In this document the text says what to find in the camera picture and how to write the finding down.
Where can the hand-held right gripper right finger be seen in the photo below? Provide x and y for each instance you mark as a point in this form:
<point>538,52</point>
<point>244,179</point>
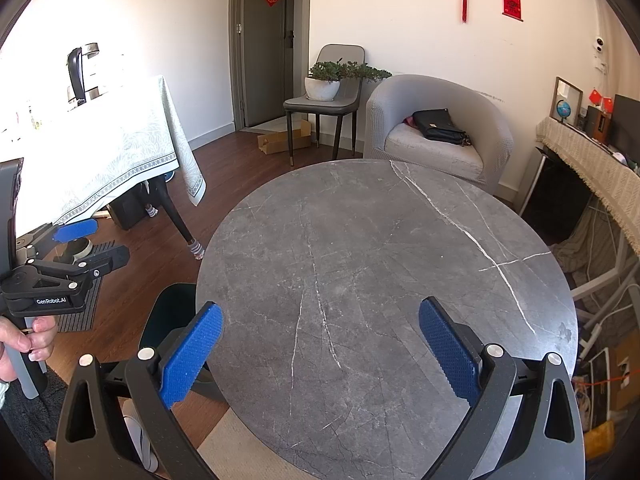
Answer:
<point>447,355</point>

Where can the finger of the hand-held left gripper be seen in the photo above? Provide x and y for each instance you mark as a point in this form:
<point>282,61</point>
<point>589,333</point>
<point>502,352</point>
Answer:
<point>75,231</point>
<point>110,259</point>

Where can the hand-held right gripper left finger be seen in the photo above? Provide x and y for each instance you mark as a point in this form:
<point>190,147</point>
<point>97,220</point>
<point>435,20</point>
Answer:
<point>192,355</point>

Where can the person's left hand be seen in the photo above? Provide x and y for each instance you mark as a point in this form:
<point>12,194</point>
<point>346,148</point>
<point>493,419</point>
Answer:
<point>12,350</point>

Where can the black ribbed floor mat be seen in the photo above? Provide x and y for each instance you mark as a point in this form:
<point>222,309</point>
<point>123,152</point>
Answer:
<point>85,320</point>

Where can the black storage box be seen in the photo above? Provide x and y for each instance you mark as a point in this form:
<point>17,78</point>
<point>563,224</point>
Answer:
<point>127,210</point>

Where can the black table leg striped sock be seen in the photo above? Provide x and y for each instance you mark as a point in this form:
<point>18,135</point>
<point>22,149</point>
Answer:
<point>175,215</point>

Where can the white slipper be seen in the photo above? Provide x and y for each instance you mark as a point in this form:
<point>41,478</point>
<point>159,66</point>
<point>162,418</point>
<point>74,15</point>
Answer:
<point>140,435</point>

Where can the beige rug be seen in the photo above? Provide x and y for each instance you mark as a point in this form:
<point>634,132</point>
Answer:
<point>225,450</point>

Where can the dark fleece clothing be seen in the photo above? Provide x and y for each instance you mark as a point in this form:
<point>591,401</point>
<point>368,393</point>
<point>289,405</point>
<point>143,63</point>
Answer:
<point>30,435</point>

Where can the yellow bag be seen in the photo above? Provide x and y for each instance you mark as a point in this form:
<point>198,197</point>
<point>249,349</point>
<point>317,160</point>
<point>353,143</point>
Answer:
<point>600,440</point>

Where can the grey armchair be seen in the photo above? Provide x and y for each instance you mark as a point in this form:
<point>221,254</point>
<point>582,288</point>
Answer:
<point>435,160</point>

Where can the flat cardboard box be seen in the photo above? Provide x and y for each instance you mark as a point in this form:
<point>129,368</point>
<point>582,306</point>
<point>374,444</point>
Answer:
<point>275,142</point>

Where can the black handbag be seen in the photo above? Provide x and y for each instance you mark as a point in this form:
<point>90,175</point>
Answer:
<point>440,125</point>

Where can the pink cloth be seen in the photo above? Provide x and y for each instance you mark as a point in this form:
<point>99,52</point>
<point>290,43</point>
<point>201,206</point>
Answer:
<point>409,121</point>

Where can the beige fringed desk cloth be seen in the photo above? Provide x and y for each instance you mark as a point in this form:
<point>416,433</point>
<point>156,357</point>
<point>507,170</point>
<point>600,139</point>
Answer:
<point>590,165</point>

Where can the grey door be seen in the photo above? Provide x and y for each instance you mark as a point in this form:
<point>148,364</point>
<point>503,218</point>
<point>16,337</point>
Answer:
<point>267,60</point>

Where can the potted bonsai in white pot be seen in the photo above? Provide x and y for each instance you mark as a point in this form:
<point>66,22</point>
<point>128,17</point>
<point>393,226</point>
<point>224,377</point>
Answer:
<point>321,90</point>

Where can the small blue globe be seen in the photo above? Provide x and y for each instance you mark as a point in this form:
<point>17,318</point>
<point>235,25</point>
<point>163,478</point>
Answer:
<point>563,109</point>

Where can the brown wooden box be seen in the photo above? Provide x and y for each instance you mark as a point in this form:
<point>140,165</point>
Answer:
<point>597,122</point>

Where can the black monitor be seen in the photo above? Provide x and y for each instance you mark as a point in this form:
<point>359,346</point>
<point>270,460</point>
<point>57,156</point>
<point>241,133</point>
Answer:
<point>627,125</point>

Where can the small red flag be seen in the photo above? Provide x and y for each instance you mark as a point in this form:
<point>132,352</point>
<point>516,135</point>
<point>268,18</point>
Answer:
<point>594,95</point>
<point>606,104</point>

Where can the grey dining chair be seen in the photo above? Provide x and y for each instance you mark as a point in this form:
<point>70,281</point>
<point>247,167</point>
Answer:
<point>342,55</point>

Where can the white desk frame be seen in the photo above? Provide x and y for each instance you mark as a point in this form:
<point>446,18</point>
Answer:
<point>622,250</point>

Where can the wooden picture frame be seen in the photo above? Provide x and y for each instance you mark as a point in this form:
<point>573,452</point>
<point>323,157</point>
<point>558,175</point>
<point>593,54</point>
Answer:
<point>570,89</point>

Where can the white security camera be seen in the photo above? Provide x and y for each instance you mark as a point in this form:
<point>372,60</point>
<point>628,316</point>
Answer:
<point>597,44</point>

